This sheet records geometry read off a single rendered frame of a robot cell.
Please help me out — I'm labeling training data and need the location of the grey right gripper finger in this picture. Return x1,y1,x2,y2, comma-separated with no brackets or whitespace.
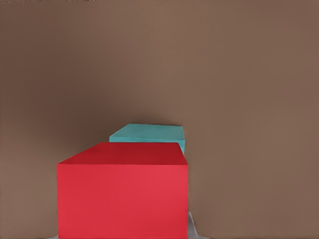
187,211,203,239

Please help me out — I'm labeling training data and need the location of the red wooden cube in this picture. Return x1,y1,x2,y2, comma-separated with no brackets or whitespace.
56,142,188,239

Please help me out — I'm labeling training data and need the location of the blue wooden cube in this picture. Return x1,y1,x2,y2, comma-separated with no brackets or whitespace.
109,122,186,155

